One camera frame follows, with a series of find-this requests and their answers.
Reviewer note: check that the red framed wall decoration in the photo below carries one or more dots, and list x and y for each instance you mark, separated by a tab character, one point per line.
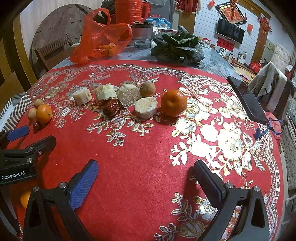
230	12

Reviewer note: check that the large mandarin orange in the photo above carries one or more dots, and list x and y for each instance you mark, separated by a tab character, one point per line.
173	103

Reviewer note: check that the wooden folding chair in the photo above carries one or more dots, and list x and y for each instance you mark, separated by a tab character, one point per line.
55	52

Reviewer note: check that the red gold floral tablecloth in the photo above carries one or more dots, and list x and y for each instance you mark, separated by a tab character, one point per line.
145	189

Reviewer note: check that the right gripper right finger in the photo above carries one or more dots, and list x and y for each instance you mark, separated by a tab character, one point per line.
252	221

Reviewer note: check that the black smartphone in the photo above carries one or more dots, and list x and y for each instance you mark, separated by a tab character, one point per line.
248	100

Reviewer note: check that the tan longan fruit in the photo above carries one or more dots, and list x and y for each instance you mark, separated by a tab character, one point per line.
38	102

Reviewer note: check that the large white sugarcane chunk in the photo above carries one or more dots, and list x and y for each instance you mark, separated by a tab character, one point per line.
128	95

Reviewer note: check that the red plastic bag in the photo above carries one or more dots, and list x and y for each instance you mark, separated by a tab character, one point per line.
101	40

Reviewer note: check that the wall mounted television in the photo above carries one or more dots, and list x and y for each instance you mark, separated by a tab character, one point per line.
230	31

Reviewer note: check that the dark leafy greens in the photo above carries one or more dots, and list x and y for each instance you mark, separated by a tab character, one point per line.
179	47

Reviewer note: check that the grey jacket on chair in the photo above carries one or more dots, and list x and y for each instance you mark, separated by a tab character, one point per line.
273	90

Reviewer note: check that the round wooden tabletop leaning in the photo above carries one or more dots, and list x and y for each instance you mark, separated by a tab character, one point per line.
64	20

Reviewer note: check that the yellow wooden chair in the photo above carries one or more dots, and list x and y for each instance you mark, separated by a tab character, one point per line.
17	74

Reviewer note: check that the brown kiwi fruit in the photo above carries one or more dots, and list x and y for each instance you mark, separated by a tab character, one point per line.
147	89

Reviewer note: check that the small orange with stem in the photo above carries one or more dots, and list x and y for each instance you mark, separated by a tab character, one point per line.
44	113

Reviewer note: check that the white tray striped rim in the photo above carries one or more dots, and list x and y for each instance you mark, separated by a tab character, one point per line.
14	110

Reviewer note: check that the dark red jujube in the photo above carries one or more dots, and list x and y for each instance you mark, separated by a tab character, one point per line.
111	107

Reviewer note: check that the pale sugarcane chunk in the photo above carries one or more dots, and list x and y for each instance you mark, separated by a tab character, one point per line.
82	96

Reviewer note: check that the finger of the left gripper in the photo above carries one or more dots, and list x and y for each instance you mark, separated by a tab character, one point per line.
6	137
37	149

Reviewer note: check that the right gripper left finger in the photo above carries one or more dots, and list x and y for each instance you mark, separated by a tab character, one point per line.
66	197

